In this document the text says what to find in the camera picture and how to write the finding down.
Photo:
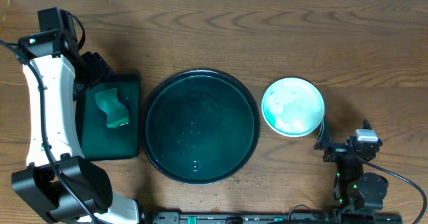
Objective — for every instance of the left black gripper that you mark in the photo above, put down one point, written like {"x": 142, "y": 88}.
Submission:
{"x": 92, "y": 69}

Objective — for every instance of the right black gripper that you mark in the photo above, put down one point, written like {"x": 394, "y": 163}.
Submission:
{"x": 335, "y": 151}

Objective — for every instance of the green sponge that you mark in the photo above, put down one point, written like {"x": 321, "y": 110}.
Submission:
{"x": 116, "y": 113}

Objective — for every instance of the white plate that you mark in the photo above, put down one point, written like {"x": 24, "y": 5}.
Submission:
{"x": 293, "y": 107}

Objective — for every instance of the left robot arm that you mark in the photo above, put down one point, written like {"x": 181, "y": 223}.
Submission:
{"x": 59, "y": 183}

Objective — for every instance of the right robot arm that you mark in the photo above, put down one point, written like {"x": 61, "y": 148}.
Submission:
{"x": 356, "y": 190}

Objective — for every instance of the rectangular black tray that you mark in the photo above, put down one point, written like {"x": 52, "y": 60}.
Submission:
{"x": 97, "y": 140}

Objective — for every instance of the round black tray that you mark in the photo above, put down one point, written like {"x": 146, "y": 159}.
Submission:
{"x": 199, "y": 126}

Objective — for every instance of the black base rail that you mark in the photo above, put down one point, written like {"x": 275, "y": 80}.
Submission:
{"x": 212, "y": 218}

